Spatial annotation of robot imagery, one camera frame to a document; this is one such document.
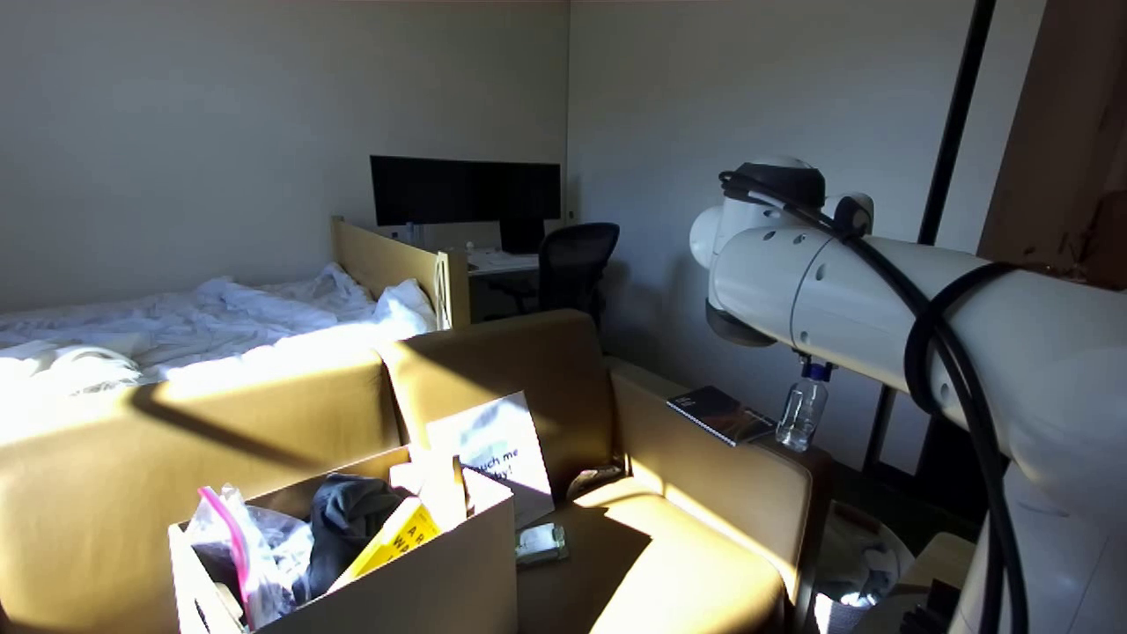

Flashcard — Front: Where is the white printed paper sheet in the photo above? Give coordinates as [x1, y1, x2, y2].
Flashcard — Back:
[448, 390, 558, 496]

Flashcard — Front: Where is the dark spiral notebook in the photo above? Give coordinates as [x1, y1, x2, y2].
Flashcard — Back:
[665, 385, 784, 450]

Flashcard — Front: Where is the yellow paperback book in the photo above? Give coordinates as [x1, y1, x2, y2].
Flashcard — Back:
[328, 496, 448, 592]

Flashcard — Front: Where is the pink plastic packet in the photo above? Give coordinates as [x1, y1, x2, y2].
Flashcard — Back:
[193, 481, 257, 616]

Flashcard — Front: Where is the wooden bed footboard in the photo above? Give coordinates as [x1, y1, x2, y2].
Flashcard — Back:
[328, 216, 475, 334]

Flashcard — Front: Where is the grey shiny plastic bag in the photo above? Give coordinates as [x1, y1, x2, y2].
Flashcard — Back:
[814, 501, 932, 634]

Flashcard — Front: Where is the bed with white bedding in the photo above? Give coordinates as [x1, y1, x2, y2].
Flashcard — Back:
[0, 263, 439, 405]

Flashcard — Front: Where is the black office chair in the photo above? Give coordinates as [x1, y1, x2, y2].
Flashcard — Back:
[535, 220, 623, 324]

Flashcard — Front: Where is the black stand pole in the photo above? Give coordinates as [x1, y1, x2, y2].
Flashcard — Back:
[858, 0, 1005, 477]

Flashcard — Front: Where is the white desk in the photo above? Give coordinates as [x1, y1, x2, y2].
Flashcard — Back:
[465, 248, 546, 281]

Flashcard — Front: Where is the clear plastic bag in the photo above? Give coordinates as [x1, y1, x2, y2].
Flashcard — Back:
[182, 481, 322, 628]

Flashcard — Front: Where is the dark navy garment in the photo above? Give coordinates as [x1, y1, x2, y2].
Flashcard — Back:
[304, 471, 409, 598]

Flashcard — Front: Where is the black computer monitor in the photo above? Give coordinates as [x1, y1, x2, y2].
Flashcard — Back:
[371, 150, 565, 258]

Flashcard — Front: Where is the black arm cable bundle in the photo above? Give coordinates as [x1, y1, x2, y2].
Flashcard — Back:
[716, 161, 1034, 634]

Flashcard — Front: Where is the brown wooden panel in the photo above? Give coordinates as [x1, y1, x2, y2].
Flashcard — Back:
[974, 0, 1127, 291]

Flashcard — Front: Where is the small green card package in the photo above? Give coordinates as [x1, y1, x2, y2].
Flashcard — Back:
[514, 517, 570, 570]

